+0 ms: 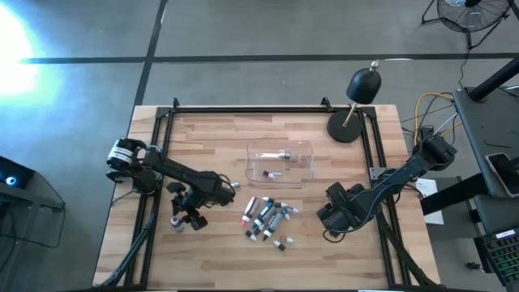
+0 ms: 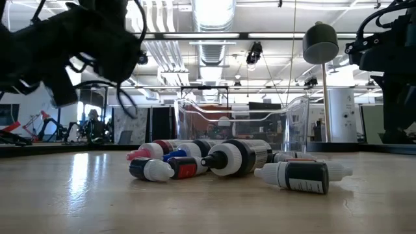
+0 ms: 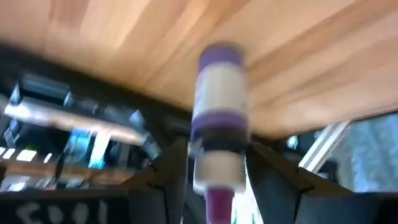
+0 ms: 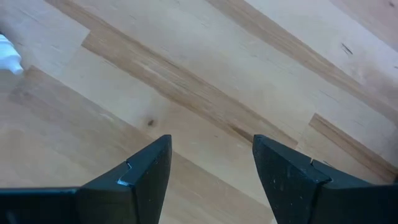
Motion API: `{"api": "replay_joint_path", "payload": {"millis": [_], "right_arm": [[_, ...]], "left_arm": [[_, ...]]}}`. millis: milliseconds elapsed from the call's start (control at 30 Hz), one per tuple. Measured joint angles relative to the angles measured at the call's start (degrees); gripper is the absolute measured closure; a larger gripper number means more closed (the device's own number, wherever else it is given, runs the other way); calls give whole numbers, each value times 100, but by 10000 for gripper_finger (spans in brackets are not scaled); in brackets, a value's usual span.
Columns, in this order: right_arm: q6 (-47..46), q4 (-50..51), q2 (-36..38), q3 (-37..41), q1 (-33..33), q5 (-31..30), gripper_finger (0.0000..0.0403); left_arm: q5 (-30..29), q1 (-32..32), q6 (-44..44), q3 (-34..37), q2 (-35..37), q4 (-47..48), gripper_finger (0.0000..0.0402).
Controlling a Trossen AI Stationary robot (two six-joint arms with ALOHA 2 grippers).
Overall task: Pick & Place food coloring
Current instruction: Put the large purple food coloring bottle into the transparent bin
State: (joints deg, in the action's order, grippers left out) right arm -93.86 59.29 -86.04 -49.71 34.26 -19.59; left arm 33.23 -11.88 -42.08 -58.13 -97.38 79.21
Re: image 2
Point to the marbled partition panel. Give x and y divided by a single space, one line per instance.
130 125

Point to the small navy dye bottle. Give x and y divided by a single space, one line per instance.
156 170

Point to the black partition panel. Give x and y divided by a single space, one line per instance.
161 123

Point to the white cylindrical tank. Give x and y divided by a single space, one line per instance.
343 115

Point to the large black dye bottle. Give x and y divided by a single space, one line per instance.
247 157

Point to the black desk lamp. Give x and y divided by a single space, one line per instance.
320 42

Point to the black background robot arm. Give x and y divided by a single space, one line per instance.
52 125

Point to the small teal dye bottle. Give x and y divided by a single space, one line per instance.
281 158

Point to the black overhead beam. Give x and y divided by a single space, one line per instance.
195 36

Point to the black ceiling spotlight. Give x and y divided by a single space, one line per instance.
310 81

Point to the black background rig frame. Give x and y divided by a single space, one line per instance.
105 110

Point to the clear plastic bin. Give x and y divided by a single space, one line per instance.
294 123

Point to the small red dye bottle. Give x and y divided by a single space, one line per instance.
187 168

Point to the black hanging camera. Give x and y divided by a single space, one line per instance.
255 53

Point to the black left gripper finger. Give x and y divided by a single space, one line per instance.
29 55
63 87

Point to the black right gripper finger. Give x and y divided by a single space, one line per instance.
396 107

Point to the dark wall monitor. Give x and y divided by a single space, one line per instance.
8 114

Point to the large pink dye bottle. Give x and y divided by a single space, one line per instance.
151 151

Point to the grey chair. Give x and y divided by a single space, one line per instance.
125 136

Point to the black aluminium table frame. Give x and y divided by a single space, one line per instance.
48 150

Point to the small dark green dye bottle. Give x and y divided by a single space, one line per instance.
305 177

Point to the person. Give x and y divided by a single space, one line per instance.
96 126

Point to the large blue dye bottle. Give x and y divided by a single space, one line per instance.
190 150

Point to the red articulated desk lamp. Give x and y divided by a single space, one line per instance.
45 114

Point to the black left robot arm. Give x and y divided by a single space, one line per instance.
104 6

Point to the silver ventilation duct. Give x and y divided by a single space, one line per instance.
213 19

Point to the grey-green partition panel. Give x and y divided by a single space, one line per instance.
372 125

